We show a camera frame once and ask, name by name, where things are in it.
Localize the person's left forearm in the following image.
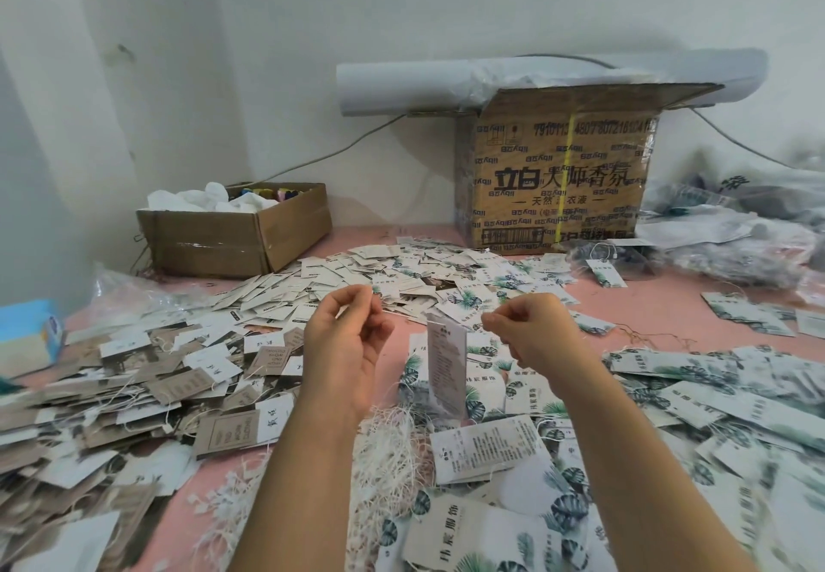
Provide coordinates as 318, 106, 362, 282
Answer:
229, 408, 382, 572

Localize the white crumpled material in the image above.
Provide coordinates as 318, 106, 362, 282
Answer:
144, 182, 280, 215

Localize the person's right forearm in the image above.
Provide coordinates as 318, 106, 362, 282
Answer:
554, 365, 762, 572

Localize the pile of green leaf tags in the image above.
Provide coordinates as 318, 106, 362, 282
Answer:
380, 333, 825, 572

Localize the blue tissue pack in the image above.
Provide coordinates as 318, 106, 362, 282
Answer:
0, 298, 66, 381

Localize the person's right hand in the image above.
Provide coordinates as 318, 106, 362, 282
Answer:
480, 292, 608, 392

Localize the pile of brown white tags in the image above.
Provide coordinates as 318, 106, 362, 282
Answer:
0, 313, 339, 572

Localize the large printed cardboard box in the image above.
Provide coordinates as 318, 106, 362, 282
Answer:
454, 82, 724, 255

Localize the white roll in plastic wrap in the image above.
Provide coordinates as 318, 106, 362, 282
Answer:
336, 48, 770, 119

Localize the clear plastic bag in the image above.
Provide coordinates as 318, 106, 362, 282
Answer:
88, 266, 188, 332

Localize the small open cardboard box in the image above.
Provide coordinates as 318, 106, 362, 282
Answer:
137, 180, 334, 281

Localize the heap of clear plastic bags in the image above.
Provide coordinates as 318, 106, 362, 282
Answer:
638, 153, 825, 289

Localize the pile of white strings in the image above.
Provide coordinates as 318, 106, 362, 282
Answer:
193, 404, 440, 572

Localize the single white leaf print tag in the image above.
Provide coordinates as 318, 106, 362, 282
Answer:
425, 318, 471, 420

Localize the heap of small tags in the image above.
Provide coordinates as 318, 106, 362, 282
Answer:
212, 240, 620, 338

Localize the black cable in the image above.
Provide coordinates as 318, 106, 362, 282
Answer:
258, 112, 409, 184

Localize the person's left hand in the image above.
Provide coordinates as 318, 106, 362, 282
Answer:
299, 284, 397, 425

